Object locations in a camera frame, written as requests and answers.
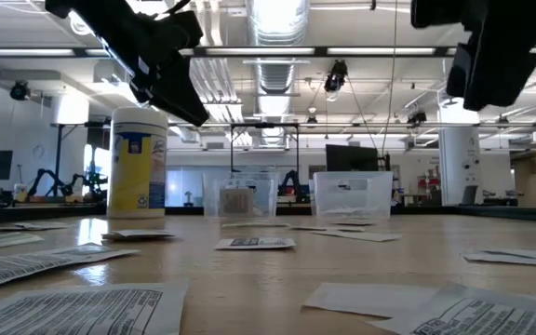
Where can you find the black monitor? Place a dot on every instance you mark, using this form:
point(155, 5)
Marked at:
point(352, 158)

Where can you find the black background robot arms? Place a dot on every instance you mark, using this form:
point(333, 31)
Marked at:
point(92, 179)

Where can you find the clear plastic bin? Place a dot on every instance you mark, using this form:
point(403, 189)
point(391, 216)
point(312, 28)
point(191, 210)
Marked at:
point(268, 205)
point(352, 191)

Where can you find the black background robot arm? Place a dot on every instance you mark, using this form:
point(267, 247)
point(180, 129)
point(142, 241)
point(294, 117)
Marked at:
point(291, 179)

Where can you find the grey office chair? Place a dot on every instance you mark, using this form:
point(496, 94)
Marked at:
point(470, 195)

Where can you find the black background station frame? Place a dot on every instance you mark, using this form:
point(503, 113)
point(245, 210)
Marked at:
point(264, 125)

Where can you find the silver ceiling air duct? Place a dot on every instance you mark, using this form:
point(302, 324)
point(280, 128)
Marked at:
point(275, 79)

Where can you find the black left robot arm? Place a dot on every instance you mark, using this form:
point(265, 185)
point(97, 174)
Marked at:
point(77, 7)

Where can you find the green striped bandage wrapper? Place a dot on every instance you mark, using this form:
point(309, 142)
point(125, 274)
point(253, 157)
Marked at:
point(3, 242)

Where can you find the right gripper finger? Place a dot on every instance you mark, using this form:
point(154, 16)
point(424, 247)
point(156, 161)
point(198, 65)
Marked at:
point(510, 74)
point(481, 79)

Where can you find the white round column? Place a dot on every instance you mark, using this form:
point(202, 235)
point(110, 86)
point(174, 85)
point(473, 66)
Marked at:
point(459, 163)

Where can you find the plain white packet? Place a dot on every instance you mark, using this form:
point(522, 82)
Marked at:
point(365, 300)

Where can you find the white bandage wrapper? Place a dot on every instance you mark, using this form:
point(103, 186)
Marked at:
point(361, 236)
point(528, 253)
point(505, 261)
point(354, 212)
point(328, 228)

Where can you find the yellow disinfecting wipes canister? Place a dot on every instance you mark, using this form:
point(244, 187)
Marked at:
point(133, 186)

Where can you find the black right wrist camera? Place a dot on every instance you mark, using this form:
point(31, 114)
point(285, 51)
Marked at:
point(459, 70)

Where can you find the black ceiling camera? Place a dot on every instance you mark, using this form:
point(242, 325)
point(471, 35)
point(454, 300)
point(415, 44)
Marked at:
point(417, 117)
point(19, 90)

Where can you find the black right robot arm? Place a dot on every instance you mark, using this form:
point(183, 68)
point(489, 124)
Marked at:
point(505, 9)

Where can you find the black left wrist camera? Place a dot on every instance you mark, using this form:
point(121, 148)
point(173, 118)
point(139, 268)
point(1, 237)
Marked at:
point(175, 30)

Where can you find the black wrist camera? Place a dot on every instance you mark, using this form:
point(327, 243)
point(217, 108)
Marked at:
point(175, 30)
point(459, 70)

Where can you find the black overhead camera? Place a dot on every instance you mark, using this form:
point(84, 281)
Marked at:
point(336, 76)

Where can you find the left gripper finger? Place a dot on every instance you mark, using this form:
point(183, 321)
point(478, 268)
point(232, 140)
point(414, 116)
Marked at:
point(189, 93)
point(158, 90)

